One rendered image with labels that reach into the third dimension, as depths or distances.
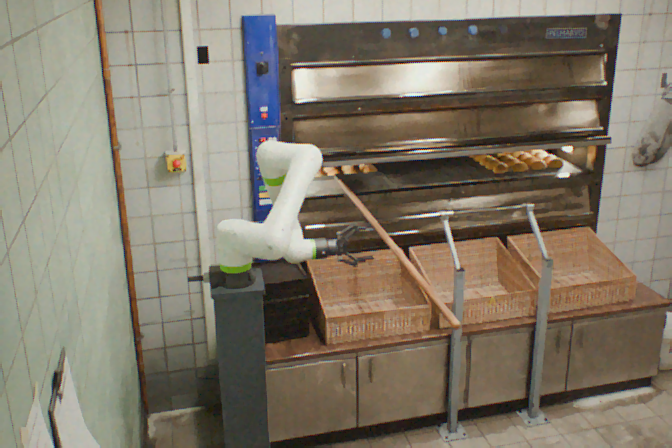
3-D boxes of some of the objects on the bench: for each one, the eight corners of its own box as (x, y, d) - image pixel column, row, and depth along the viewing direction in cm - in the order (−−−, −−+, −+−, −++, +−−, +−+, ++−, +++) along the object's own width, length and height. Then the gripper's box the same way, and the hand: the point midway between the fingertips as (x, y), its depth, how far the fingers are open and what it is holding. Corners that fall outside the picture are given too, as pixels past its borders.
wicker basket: (305, 302, 387) (304, 257, 378) (400, 290, 400) (401, 246, 391) (325, 346, 342) (324, 296, 333) (431, 331, 355) (433, 283, 346)
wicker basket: (405, 290, 400) (406, 246, 392) (494, 278, 414) (497, 235, 405) (438, 330, 356) (440, 282, 347) (536, 316, 369) (541, 269, 360)
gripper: (324, 218, 306) (371, 214, 310) (325, 270, 313) (370, 265, 318) (328, 224, 299) (375, 220, 303) (328, 277, 306) (375, 272, 311)
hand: (370, 243), depth 310 cm, fingers open, 13 cm apart
